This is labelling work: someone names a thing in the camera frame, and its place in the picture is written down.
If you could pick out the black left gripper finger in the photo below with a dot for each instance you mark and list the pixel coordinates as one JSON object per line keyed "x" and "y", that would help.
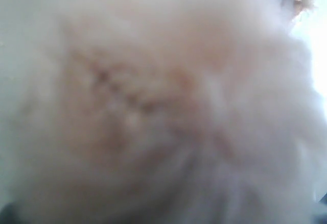
{"x": 8, "y": 215}

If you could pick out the beige teddy bear striped sweater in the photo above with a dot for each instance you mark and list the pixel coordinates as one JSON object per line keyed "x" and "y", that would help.
{"x": 166, "y": 111}

